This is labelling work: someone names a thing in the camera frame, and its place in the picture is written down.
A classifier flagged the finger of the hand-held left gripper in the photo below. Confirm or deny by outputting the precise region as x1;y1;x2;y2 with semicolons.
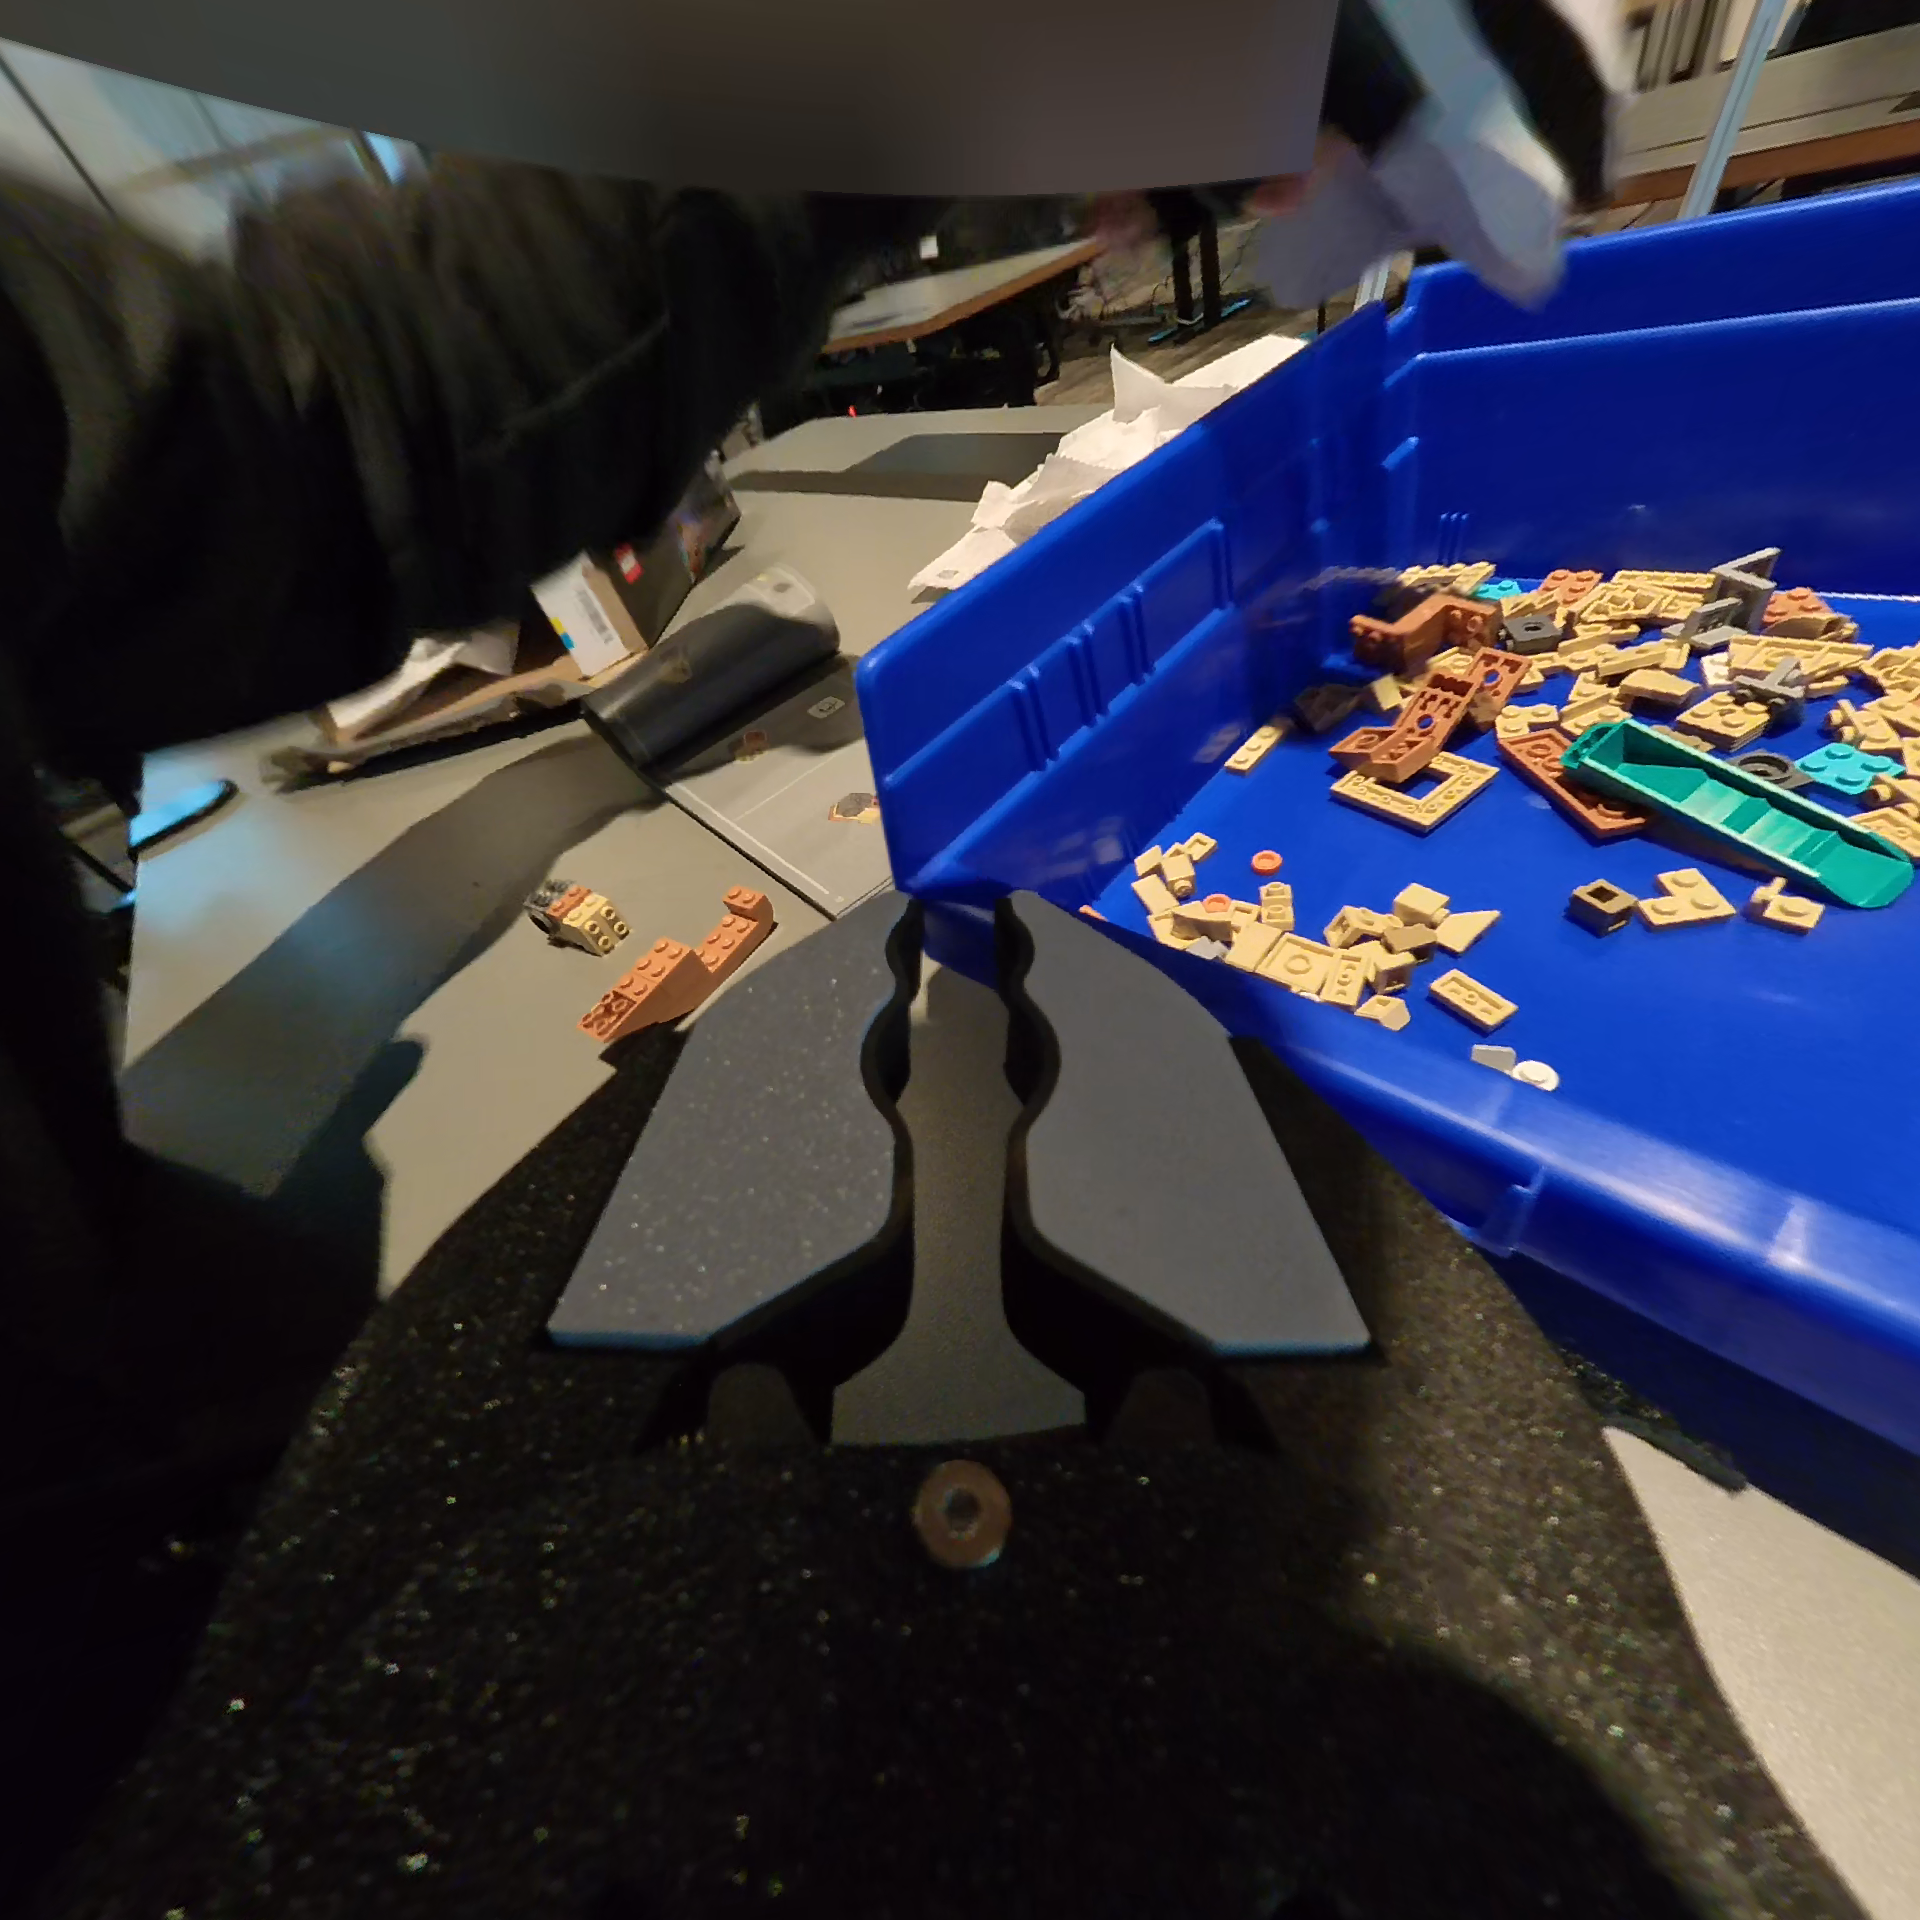
1410;74;1576;308
1254;133;1442;308

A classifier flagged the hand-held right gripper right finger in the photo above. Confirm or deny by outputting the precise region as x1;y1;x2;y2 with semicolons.
998;890;1373;1357

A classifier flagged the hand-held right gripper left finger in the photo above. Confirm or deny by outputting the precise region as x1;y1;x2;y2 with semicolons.
546;896;921;1353

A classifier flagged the orange toy brick assembly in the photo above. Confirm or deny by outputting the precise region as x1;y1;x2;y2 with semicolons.
583;886;778;1046

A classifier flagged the small tan grey brick assembly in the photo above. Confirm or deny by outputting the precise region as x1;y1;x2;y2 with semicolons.
527;881;633;957

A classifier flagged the blue plastic bin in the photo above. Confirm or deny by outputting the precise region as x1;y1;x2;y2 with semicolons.
856;181;1920;1456

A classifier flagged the pile of small toy bricks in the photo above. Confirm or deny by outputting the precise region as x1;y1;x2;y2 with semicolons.
1133;546;1920;1087

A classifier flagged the person's left forearm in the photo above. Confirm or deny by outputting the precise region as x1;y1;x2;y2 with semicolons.
0;150;977;768

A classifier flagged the grey desk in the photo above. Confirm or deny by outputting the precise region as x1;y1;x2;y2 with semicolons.
120;405;1920;1920

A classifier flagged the wooden background desk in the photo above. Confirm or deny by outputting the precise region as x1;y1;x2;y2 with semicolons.
823;230;1121;360
1611;29;1920;202

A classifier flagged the person's left hand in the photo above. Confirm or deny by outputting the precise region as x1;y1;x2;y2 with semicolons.
1094;173;1327;255

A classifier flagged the crumpled white paper pile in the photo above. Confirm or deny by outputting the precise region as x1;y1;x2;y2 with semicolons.
907;345;1307;593

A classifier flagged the grey instruction booklet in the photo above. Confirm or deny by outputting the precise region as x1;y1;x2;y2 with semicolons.
585;561;904;916

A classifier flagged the torn brown cardboard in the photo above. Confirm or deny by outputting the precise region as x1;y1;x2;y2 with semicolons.
270;614;601;782

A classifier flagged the person's dark clothing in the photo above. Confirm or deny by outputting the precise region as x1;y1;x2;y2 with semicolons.
0;719;393;1920

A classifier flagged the green long toy brick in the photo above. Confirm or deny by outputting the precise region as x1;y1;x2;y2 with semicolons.
1560;719;1920;912

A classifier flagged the black glossy object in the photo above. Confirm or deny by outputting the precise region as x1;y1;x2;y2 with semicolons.
128;776;246;860

